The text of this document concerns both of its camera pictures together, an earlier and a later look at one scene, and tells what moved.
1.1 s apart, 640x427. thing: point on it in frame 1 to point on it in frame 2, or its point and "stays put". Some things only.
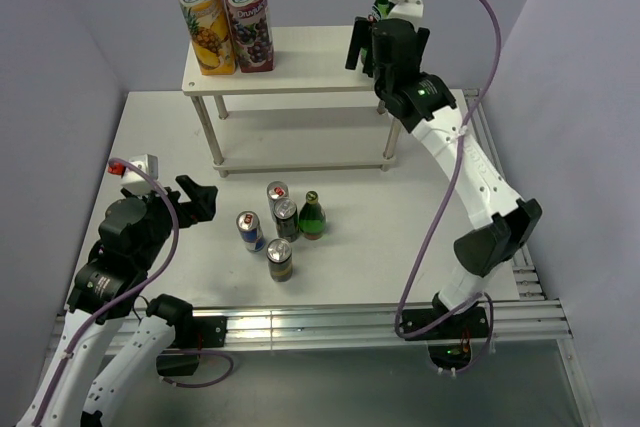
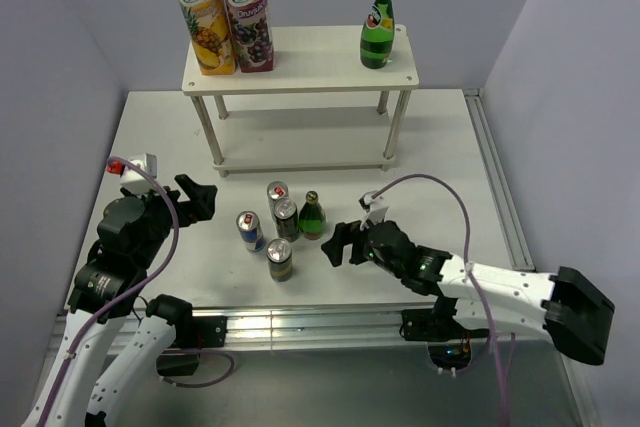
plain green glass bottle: x=312 y=218 stays put
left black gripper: x=202 y=195 stays put
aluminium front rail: x=366 y=325 stays put
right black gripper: x=359 y=40 to x=345 y=233
